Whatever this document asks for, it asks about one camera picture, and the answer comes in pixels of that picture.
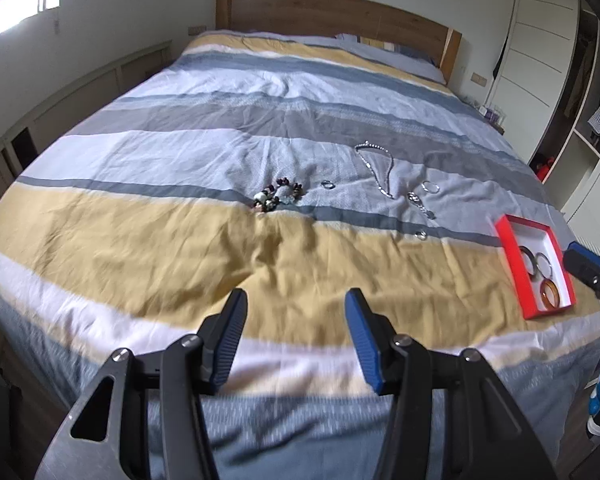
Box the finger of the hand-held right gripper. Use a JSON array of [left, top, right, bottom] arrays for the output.
[[562, 241, 600, 288]]

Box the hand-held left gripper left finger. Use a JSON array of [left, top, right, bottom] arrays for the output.
[[34, 287, 249, 480]]

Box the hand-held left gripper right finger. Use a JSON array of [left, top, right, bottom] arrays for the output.
[[344, 287, 556, 480]]

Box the red cardboard box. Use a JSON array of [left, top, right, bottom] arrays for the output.
[[495, 214, 577, 321]]

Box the amber translucent bangle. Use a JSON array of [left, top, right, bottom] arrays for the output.
[[539, 280, 563, 310]]

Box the olive gold thick bangle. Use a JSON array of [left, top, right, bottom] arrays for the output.
[[518, 246, 538, 278]]

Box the striped bed with headboard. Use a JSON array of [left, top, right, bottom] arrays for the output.
[[0, 30, 600, 480]]

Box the white wardrobe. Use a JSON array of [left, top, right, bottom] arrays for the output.
[[490, 0, 581, 161]]

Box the grey pillow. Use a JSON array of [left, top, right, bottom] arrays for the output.
[[335, 32, 443, 81]]

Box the wooden bed headboard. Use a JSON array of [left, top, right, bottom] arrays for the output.
[[215, 0, 462, 86]]

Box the dark beaded bracelet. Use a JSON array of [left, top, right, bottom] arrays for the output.
[[251, 176, 306, 212]]

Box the silver chain necklace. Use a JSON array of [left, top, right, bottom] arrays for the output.
[[355, 143, 397, 199]]

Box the low beige wall cabinet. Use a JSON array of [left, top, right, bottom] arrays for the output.
[[0, 40, 173, 196]]

